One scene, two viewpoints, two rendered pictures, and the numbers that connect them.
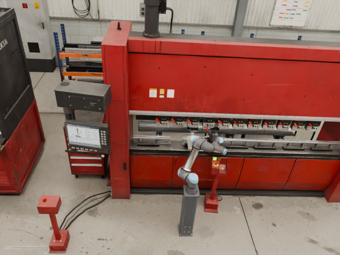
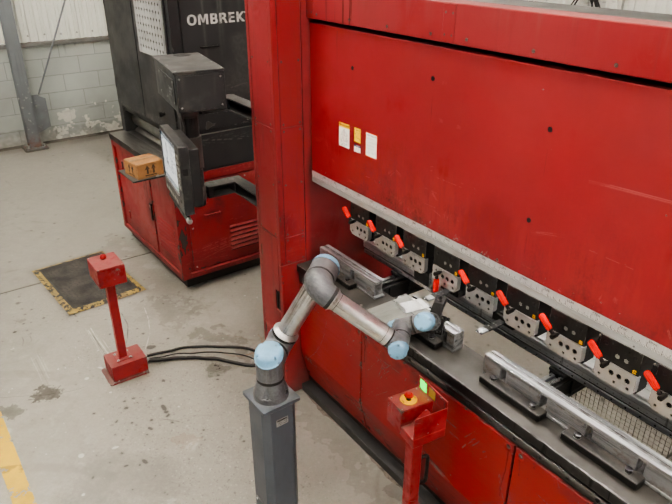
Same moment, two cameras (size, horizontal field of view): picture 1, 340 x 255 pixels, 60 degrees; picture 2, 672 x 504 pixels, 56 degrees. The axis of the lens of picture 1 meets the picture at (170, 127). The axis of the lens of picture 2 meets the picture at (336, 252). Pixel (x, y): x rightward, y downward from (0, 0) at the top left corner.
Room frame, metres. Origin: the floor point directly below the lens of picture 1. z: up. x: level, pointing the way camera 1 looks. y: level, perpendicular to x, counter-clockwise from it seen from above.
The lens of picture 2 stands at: (1.56, -2.29, 2.52)
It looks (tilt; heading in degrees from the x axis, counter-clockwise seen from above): 27 degrees down; 60
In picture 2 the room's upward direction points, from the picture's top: straight up
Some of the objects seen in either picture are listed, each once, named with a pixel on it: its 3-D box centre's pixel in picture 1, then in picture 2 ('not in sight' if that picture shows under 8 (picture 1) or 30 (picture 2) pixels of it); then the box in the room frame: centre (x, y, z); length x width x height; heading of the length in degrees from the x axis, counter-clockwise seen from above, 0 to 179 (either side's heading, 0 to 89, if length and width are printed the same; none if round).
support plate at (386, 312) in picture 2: (194, 143); (396, 312); (3.02, -0.33, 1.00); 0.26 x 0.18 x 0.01; 5
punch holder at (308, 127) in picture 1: (312, 124); not in sight; (3.29, -1.89, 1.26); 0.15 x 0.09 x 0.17; 95
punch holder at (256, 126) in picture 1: (253, 122); (572, 332); (3.23, -1.09, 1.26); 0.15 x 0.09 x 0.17; 95
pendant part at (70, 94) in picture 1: (86, 122); (194, 143); (2.56, 0.90, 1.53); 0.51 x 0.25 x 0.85; 85
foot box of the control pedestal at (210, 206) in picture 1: (211, 203); not in sight; (2.86, -0.68, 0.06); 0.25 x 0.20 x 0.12; 177
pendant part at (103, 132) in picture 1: (89, 135); (182, 167); (2.47, 0.85, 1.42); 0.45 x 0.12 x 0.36; 85
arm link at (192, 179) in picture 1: (192, 179); (269, 360); (2.41, -0.31, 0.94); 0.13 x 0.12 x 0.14; 48
